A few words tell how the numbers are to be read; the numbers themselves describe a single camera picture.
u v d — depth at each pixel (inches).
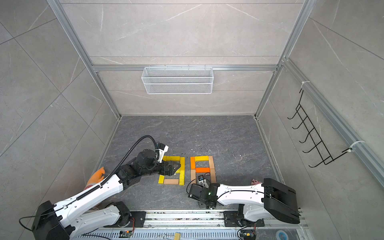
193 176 34.4
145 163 23.2
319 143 24.6
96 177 32.9
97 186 18.8
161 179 33.8
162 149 27.3
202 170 35.5
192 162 36.6
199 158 37.6
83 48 32.6
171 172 26.0
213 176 34.6
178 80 39.4
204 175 35.2
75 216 16.9
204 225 28.7
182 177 34.5
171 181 33.9
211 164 36.4
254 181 33.2
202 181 29.3
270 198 16.6
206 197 24.1
